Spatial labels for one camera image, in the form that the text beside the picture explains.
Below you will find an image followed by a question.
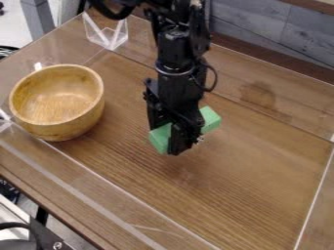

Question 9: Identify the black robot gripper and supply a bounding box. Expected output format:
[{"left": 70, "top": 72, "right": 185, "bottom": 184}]
[{"left": 143, "top": 31, "right": 208, "bottom": 155}]

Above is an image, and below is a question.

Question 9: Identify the green rectangular block stick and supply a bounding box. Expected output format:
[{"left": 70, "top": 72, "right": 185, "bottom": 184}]
[{"left": 148, "top": 105, "right": 221, "bottom": 154}]

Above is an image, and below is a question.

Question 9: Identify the light wooden bowl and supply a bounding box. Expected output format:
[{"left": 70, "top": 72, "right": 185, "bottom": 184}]
[{"left": 8, "top": 63, "right": 104, "bottom": 142}]

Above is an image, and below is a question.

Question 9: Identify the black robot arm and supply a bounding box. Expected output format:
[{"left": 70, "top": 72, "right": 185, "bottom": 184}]
[{"left": 88, "top": 0, "right": 215, "bottom": 155}]

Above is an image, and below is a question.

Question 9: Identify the clear acrylic table barrier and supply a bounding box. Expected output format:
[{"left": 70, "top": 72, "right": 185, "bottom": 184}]
[{"left": 0, "top": 18, "right": 334, "bottom": 250}]

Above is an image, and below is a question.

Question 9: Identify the clear acrylic corner bracket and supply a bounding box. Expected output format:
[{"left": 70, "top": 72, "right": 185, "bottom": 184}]
[{"left": 82, "top": 13, "right": 128, "bottom": 51}]

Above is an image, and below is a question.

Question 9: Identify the black table clamp mount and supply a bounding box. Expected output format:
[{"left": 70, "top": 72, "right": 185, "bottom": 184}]
[{"left": 0, "top": 216, "right": 76, "bottom": 250}]

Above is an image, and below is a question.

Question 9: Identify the grey post behind table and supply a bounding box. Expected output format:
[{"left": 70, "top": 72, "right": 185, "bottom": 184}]
[{"left": 20, "top": 0, "right": 54, "bottom": 40}]

